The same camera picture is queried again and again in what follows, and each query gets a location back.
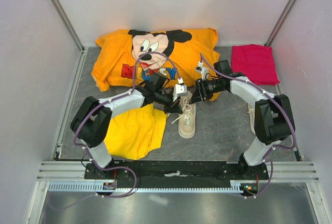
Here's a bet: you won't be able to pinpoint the aluminium frame post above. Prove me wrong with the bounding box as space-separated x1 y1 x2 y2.
264 0 298 47
50 0 85 53

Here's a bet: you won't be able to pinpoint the orange Mickey t-shirt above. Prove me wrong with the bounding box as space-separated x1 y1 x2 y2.
91 28 219 91

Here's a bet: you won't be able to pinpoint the white shoelace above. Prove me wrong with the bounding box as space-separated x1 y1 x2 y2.
171 97 194 125

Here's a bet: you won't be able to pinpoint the yellow shorts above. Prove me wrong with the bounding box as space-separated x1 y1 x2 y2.
104 104 167 160

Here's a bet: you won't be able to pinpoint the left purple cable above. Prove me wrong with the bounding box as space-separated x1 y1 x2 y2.
46 51 182 211

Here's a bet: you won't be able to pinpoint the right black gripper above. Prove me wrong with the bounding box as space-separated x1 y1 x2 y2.
189 78 225 105

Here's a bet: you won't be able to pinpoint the left aluminium frame post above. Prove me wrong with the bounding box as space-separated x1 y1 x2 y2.
50 0 85 53

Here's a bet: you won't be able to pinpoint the beige lace sneaker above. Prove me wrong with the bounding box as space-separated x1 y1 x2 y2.
178 91 196 139

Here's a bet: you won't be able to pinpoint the grey slotted cable duct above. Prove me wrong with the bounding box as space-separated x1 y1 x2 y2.
48 181 259 193

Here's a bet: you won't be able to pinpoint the grey table mat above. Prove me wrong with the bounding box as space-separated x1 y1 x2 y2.
53 46 303 162

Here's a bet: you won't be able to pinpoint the pink folded cloth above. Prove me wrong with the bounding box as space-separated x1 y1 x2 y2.
231 44 280 86

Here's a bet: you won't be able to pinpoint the right aluminium frame post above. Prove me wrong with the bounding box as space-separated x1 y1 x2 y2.
264 0 298 47

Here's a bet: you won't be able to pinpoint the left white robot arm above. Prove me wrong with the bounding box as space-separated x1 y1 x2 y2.
70 72 187 179

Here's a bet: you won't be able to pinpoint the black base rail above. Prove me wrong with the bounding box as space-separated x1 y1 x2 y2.
84 160 269 181

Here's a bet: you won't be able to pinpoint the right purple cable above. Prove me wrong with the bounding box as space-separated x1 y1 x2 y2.
199 52 297 200

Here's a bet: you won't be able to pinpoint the purple cable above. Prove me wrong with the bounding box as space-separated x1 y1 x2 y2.
46 51 182 211
199 52 297 200

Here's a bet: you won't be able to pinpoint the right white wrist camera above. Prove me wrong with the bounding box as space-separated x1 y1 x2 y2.
196 61 209 80

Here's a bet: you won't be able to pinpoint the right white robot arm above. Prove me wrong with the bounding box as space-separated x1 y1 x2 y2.
189 59 295 179

